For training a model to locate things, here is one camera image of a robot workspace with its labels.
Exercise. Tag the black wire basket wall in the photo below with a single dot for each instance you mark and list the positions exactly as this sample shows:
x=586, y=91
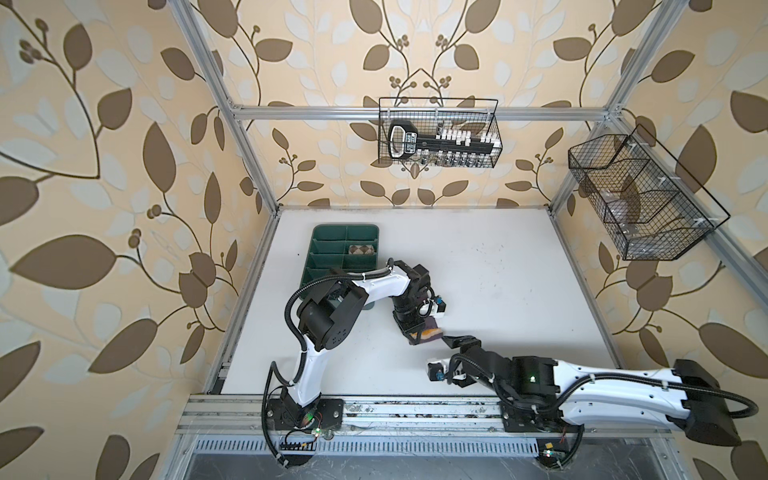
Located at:
x=652, y=205
x=471, y=113

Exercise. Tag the black wire basket right wall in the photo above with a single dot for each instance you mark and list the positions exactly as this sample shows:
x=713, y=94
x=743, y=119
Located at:
x=652, y=205

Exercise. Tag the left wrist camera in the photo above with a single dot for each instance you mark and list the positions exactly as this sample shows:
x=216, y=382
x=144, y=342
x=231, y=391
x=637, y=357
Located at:
x=438, y=307

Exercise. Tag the green divided organizer tray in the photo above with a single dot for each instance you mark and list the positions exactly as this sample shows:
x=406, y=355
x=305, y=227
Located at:
x=328, y=250

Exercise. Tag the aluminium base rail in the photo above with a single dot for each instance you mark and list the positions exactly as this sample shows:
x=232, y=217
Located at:
x=365, y=426

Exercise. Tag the brown argyle sock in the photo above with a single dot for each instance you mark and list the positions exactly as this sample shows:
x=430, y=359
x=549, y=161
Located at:
x=362, y=249

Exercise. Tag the purple sock orange cuff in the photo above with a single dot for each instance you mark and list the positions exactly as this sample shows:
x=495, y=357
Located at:
x=427, y=334

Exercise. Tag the black tool set in basket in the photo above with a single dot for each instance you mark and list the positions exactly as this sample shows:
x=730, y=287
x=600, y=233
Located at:
x=446, y=146

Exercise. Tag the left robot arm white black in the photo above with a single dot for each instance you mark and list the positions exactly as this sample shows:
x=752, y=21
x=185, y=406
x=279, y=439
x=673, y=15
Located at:
x=321, y=315

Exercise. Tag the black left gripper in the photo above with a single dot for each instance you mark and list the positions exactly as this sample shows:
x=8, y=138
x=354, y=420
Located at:
x=414, y=327

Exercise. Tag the black wire basket back wall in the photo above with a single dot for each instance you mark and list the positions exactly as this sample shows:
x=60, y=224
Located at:
x=471, y=113

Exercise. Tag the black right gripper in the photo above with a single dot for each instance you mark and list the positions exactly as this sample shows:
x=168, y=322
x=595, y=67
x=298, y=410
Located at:
x=465, y=343

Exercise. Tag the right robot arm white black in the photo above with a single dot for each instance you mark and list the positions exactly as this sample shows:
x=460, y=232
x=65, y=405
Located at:
x=551, y=395

